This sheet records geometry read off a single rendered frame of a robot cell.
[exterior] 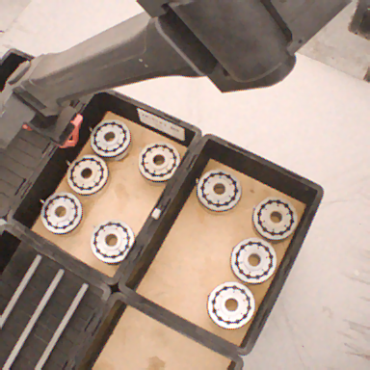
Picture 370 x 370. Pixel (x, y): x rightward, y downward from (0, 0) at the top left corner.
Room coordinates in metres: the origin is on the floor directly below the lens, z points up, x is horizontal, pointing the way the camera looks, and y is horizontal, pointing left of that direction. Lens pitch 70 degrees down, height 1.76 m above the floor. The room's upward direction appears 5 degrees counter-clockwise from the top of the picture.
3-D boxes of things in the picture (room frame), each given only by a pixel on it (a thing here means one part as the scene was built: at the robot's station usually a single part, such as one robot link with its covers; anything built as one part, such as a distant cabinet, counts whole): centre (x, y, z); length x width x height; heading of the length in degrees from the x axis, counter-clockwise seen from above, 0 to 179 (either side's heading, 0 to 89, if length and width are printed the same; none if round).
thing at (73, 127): (0.38, 0.22, 1.10); 0.07 x 0.07 x 0.09; 56
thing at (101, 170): (0.39, 0.23, 0.86); 0.10 x 0.10 x 0.01
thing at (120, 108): (0.35, 0.18, 0.87); 0.40 x 0.30 x 0.11; 147
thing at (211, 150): (0.19, -0.07, 0.87); 0.40 x 0.30 x 0.11; 147
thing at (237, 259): (0.14, -0.14, 0.86); 0.10 x 0.10 x 0.01
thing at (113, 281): (0.35, 0.18, 0.92); 0.40 x 0.30 x 0.02; 147
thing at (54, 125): (0.38, 0.24, 1.17); 0.10 x 0.07 x 0.07; 56
